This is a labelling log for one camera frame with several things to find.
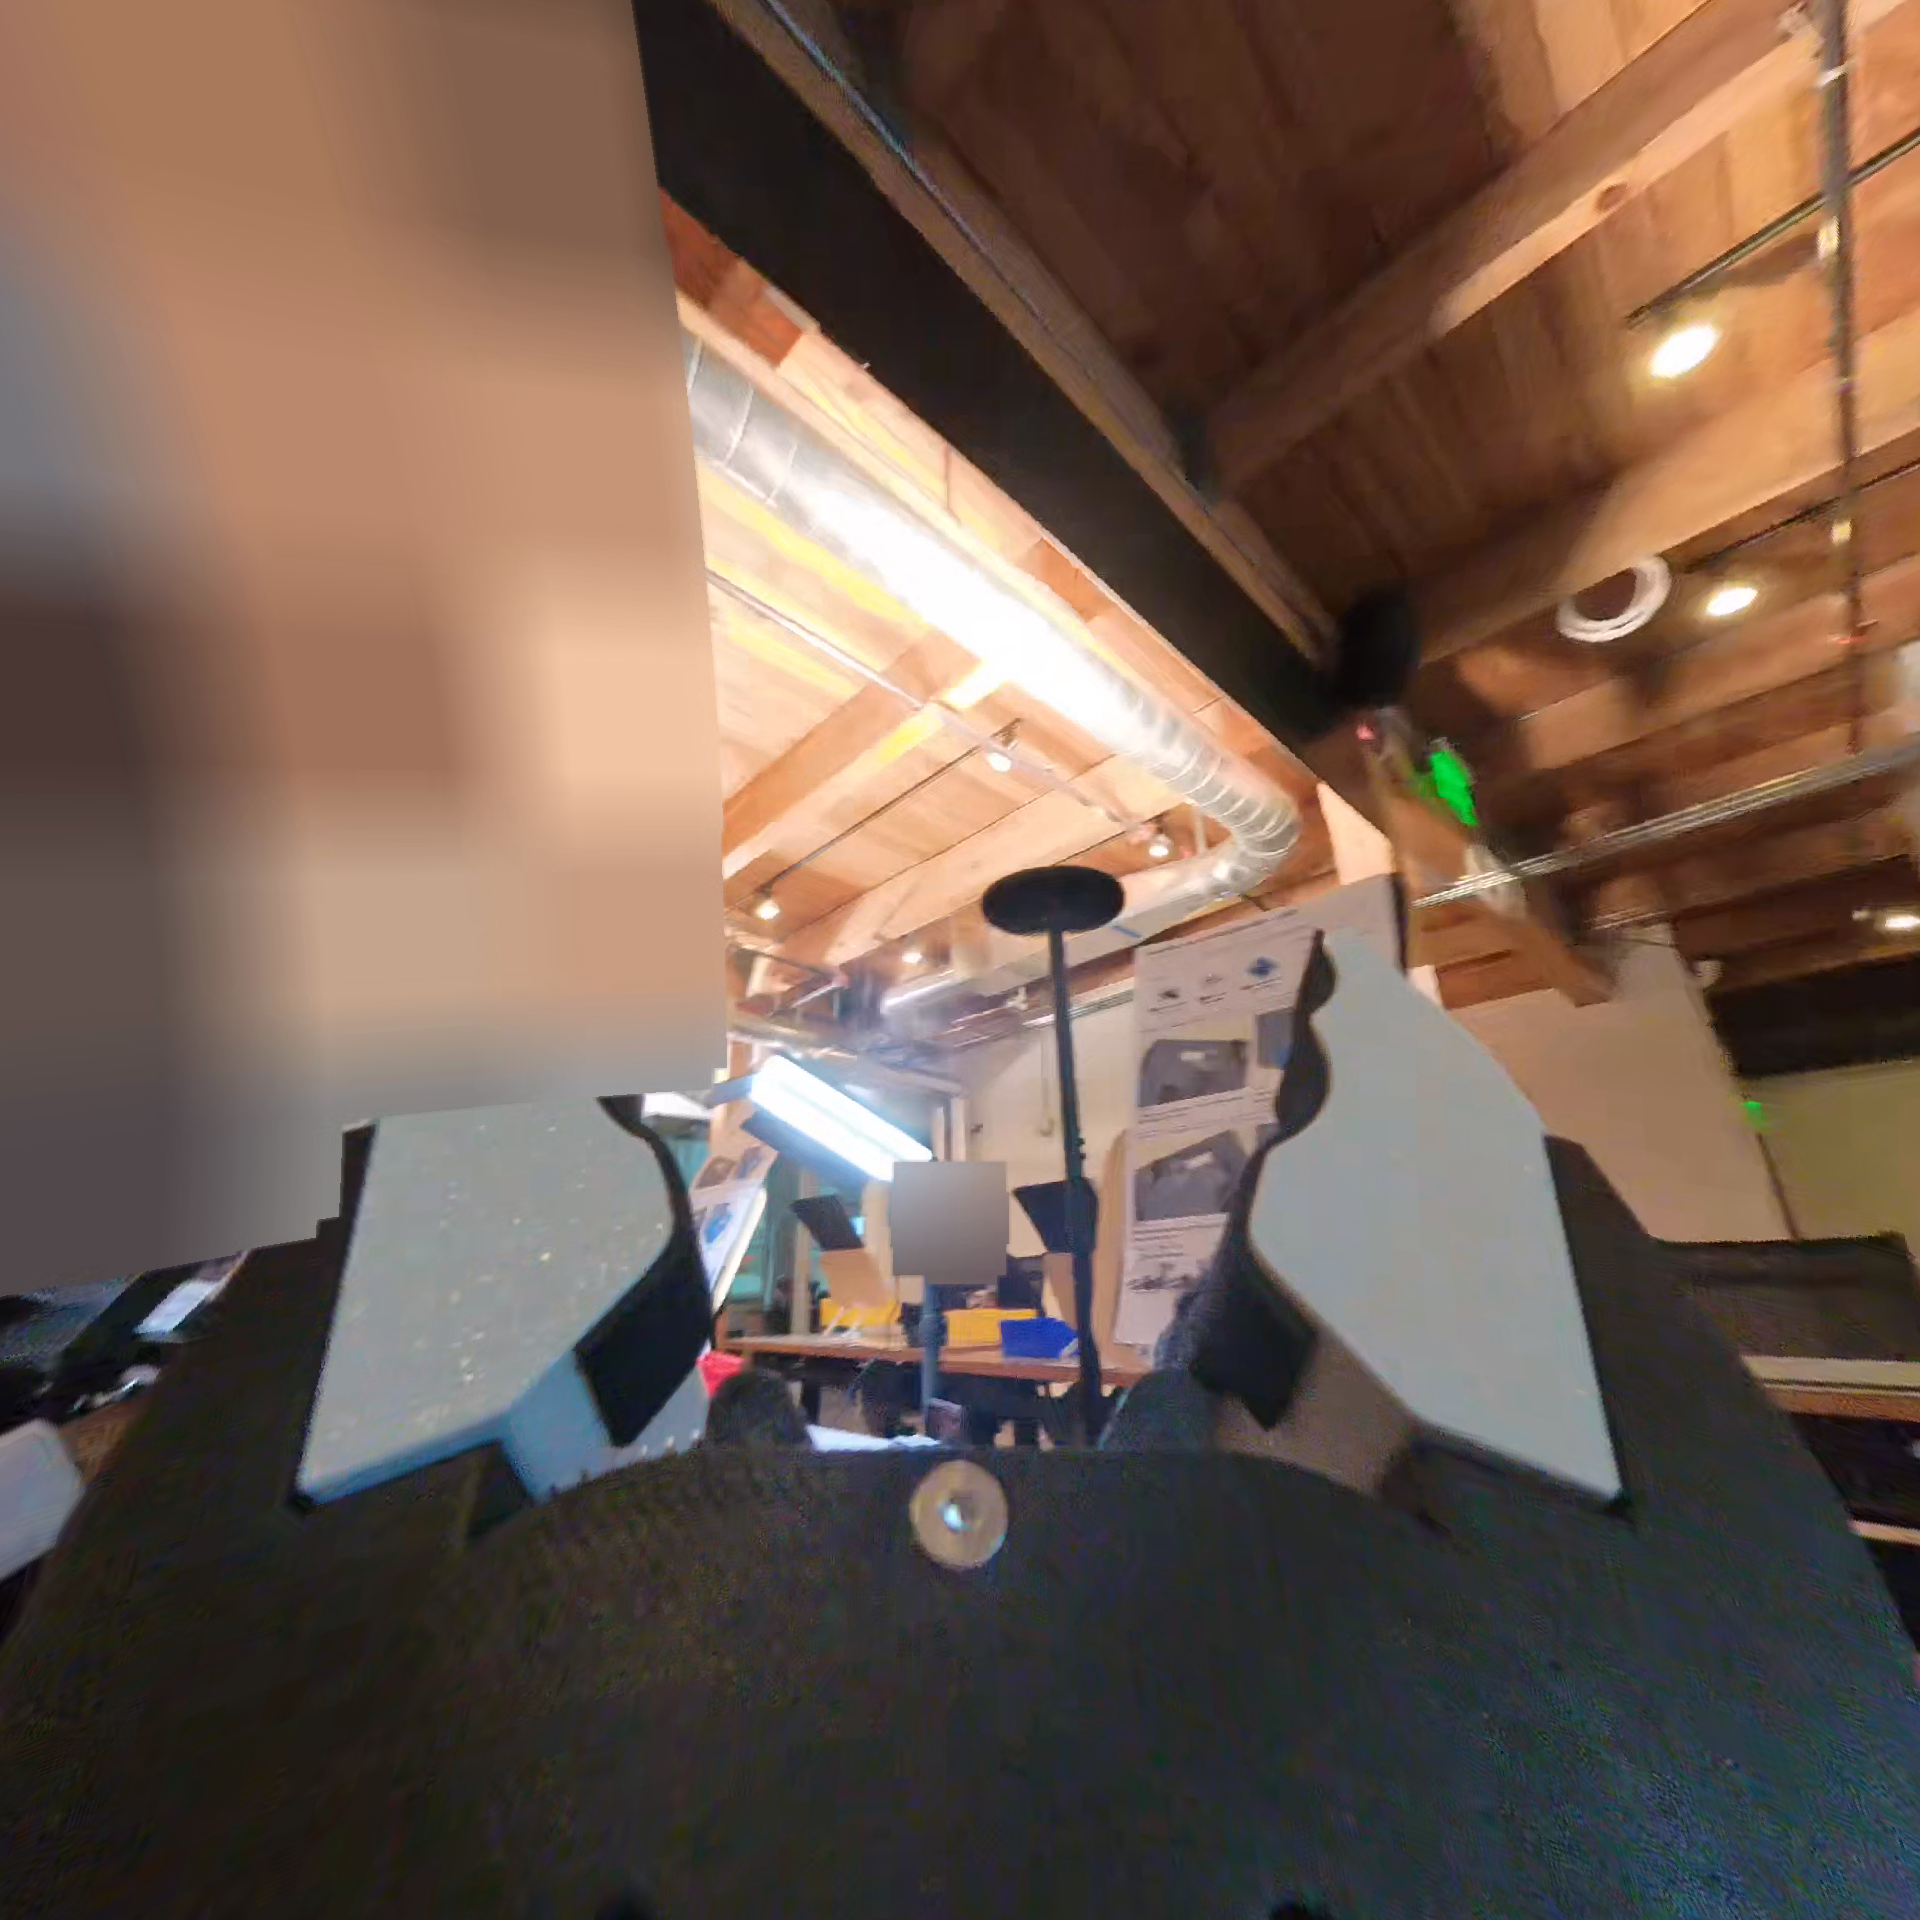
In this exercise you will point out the long wooden table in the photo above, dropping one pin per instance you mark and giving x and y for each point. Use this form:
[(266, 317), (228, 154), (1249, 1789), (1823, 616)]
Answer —
[(840, 1348)]

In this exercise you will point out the black floor lamp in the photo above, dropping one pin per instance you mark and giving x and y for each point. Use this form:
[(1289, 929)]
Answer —
[(1051, 897)]

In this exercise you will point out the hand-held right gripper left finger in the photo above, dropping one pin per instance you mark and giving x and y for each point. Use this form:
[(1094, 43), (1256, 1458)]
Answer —
[(466, 1291)]

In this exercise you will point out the row of yellow bins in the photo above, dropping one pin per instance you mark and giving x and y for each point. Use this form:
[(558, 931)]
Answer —
[(943, 1322)]

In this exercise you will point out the green exit sign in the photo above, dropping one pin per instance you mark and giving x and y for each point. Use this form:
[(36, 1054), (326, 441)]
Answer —
[(1449, 783)]

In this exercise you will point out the blue plastic bin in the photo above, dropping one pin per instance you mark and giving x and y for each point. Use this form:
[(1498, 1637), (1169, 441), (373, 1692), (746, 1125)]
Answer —
[(1039, 1341)]

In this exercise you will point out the black light stand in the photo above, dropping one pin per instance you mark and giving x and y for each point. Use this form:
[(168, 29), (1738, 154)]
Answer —
[(930, 1348)]

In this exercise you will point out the bright light panel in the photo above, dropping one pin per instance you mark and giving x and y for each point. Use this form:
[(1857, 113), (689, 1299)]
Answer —
[(833, 1117)]

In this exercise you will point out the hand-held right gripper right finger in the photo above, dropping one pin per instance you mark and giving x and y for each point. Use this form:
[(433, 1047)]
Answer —
[(1423, 1199)]

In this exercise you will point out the silver ceiling duct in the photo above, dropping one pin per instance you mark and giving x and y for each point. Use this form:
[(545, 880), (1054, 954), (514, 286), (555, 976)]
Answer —
[(1050, 644)]

